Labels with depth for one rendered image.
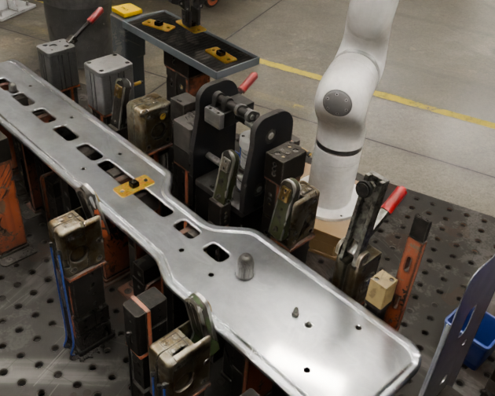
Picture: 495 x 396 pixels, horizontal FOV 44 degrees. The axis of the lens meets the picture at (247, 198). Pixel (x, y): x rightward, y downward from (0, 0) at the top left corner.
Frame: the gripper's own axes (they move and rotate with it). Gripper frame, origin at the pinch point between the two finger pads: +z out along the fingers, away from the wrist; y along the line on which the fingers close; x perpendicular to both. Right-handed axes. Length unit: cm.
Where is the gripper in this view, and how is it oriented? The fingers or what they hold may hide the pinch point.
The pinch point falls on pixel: (191, 16)
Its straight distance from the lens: 154.7
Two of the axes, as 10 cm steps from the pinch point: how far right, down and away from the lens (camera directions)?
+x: 6.3, 5.0, -5.9
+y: -7.7, 3.5, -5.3
